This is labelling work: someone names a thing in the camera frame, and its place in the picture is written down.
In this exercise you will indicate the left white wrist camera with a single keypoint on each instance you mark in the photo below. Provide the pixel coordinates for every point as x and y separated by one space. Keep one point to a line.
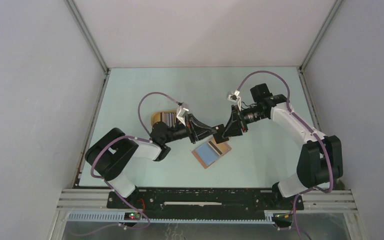
181 112

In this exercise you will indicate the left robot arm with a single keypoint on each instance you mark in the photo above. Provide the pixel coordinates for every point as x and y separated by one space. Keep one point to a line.
109 156

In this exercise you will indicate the tan card with black stripe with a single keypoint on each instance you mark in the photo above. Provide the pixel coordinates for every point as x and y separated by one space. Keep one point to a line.
220 148

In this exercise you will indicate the aluminium frame rail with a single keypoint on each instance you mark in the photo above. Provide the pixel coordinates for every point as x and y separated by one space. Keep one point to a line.
337 201

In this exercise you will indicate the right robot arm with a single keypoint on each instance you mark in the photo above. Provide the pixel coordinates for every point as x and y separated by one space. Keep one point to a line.
320 160

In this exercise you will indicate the cards in tray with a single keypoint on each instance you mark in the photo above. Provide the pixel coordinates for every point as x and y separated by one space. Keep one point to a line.
169 118

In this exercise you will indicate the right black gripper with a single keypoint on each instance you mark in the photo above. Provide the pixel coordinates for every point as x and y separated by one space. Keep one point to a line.
236 122

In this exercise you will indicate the grey cable duct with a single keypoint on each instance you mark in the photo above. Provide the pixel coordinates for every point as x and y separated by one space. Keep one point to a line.
123 217

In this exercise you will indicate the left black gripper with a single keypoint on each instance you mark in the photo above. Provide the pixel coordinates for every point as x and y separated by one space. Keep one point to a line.
196 130

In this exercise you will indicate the yellow oval card tray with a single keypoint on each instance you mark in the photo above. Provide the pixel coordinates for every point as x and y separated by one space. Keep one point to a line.
155 117

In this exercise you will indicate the brown leather card holder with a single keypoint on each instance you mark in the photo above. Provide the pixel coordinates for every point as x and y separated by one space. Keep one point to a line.
205 155

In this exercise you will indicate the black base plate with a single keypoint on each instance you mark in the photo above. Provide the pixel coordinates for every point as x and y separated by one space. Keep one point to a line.
176 203

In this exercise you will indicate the dark grey credit card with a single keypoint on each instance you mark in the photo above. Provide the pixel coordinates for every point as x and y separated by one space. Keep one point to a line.
218 136

